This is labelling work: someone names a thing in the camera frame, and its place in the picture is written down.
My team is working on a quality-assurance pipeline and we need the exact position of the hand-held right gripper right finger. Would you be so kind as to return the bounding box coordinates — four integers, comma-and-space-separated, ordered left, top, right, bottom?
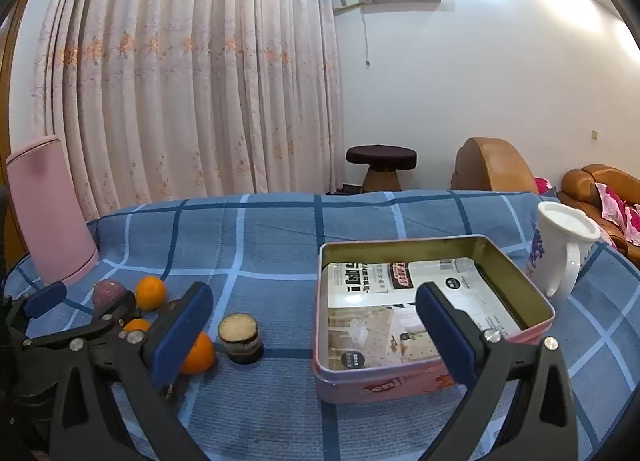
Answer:
415, 282, 581, 461

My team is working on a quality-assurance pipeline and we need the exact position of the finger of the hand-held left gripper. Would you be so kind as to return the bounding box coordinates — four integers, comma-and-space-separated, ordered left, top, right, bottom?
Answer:
5, 281, 69, 344
22, 290, 138, 349

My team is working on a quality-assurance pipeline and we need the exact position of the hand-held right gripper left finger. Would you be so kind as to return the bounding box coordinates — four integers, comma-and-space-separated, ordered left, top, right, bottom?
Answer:
50, 282, 214, 461

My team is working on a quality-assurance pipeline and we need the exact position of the purple passion fruit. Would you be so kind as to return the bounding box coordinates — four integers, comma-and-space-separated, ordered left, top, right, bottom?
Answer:
93, 279, 130, 314

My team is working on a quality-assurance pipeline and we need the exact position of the dark cylinder with beige top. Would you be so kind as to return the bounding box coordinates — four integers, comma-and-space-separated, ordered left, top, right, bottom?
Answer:
217, 313, 265, 366

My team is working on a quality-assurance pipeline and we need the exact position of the pink metal tin box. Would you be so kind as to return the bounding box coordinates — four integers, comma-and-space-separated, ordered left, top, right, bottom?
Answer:
312, 234, 556, 404

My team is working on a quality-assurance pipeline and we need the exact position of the black upright bar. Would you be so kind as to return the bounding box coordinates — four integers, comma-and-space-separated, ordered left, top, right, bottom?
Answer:
0, 185, 9, 292

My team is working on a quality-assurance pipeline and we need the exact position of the printed paper sheet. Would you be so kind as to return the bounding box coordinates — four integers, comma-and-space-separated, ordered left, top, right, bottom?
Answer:
327, 256, 523, 372

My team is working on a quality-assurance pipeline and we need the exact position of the pink waste bin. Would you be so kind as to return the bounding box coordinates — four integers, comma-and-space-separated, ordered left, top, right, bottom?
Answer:
6, 136, 100, 286

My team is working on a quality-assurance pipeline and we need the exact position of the blue plaid cloth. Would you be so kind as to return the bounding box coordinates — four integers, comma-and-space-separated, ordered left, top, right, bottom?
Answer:
0, 188, 640, 461

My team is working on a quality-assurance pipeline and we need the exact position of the white mug with purple print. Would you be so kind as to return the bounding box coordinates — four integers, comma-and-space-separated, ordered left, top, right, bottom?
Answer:
526, 201, 602, 299

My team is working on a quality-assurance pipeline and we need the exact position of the brown leather armchair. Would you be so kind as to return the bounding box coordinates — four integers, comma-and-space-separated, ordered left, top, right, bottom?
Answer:
450, 137, 541, 192

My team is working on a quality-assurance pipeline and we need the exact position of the round stool with dark cover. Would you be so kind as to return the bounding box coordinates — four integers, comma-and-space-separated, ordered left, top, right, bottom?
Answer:
346, 144, 418, 193

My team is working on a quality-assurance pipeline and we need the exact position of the brown leather sofa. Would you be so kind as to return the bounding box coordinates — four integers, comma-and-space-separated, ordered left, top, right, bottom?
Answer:
557, 164, 640, 267

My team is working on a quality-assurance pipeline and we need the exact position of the pink floral cushion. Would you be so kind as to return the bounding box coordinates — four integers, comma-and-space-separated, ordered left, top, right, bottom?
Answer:
595, 182, 640, 247

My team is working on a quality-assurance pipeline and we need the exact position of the pink floral curtain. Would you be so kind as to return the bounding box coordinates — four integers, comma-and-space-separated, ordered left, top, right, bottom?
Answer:
30, 0, 346, 222

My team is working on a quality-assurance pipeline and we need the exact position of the wooden door frame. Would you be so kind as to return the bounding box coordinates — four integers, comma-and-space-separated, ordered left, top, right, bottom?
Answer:
0, 0, 31, 252

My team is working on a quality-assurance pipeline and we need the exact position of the air conditioner power cable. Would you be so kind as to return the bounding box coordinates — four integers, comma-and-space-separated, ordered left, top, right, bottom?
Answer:
362, 4, 373, 67

